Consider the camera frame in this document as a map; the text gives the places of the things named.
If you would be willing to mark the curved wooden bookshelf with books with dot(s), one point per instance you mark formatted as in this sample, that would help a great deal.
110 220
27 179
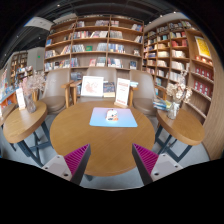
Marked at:
180 53

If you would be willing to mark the round wooden side table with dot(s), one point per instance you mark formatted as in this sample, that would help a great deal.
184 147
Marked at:
181 128
23 123

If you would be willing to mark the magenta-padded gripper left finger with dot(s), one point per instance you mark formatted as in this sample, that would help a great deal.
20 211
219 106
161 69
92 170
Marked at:
76 158

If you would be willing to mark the wide wooden bookshelf with books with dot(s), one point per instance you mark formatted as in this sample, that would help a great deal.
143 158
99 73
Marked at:
93 40

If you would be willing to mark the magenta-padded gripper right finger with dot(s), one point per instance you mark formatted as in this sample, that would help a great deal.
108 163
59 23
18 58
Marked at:
148 158

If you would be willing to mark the white and orange computer mouse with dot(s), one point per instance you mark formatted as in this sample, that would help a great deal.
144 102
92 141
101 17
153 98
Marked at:
112 115

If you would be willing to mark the pink-blue gradient mouse pad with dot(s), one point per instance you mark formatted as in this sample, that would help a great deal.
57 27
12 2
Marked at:
128 120

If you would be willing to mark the distant wooden bookshelf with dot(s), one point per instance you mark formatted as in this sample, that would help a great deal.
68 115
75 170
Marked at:
20 65

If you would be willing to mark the colourful book display shelf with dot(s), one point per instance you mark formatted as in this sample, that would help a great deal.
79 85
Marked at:
6 96

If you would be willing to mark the brown armchair with wooden arms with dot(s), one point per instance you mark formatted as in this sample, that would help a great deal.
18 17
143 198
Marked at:
100 71
145 90
55 90

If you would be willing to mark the white sign on wooden base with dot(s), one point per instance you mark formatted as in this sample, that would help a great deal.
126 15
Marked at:
122 91

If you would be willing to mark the stack of wrapped books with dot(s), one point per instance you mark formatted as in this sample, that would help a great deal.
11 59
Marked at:
161 105

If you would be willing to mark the dark blue book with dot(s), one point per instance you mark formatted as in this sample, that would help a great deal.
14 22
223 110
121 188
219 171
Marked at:
109 89

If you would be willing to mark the white framed floral picture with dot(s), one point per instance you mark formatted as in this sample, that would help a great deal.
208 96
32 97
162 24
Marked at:
92 86

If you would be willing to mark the small white card sign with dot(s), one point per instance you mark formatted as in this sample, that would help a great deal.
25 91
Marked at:
20 98

